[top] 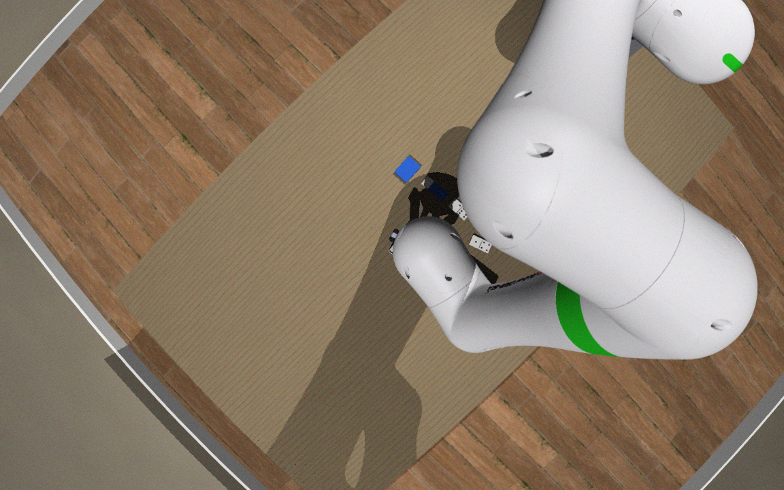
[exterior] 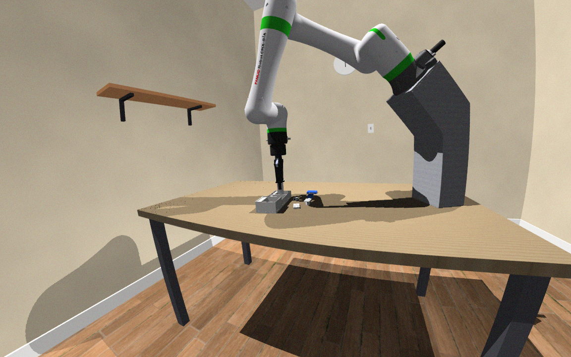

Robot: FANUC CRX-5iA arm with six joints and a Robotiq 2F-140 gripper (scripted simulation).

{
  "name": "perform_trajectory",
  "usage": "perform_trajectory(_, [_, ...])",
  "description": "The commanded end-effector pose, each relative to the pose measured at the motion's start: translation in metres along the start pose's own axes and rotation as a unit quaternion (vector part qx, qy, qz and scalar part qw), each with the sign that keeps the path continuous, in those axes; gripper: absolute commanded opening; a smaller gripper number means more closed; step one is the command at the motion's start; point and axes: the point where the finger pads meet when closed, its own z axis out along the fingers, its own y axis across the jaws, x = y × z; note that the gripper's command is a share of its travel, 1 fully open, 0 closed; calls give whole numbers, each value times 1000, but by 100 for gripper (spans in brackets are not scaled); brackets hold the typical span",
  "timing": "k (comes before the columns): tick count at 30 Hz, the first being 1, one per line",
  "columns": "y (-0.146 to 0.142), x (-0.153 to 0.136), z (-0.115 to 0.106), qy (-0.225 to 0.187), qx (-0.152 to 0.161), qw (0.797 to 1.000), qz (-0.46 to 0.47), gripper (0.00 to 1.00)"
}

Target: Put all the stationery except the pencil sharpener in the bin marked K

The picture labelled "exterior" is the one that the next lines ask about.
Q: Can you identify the white three-compartment bin rack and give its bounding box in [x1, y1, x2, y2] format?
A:
[255, 190, 291, 214]

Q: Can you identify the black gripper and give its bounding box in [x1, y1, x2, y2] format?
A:
[270, 144, 286, 194]

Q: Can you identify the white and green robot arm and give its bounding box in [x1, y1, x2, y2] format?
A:
[245, 0, 446, 145]

